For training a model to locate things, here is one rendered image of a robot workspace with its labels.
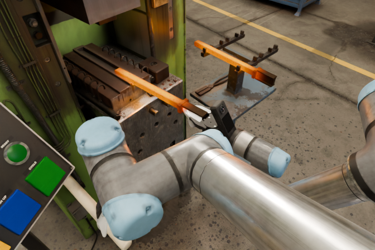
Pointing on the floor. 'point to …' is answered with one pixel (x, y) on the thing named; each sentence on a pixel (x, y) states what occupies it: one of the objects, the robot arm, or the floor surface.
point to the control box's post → (33, 243)
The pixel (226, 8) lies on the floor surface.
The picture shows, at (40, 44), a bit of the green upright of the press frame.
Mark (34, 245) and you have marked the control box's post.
